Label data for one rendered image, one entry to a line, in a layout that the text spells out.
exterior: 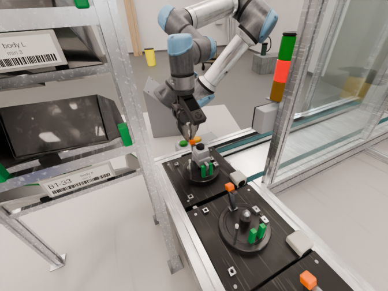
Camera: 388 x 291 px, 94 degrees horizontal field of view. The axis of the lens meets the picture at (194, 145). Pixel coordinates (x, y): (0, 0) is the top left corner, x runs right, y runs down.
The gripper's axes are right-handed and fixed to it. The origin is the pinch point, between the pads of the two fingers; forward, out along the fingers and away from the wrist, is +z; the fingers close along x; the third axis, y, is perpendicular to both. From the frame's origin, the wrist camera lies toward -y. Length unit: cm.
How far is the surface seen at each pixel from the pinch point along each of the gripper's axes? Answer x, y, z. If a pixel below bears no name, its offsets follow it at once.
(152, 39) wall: -234, 975, 52
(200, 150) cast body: 0.6, -10.3, -2.2
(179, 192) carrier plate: 11.1, -14.4, 9.3
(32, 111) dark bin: 32.7, -23.0, -30.0
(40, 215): 61, 10, 20
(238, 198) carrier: -5.0, -25.6, 9.2
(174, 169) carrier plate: 8.9, -2.6, 9.3
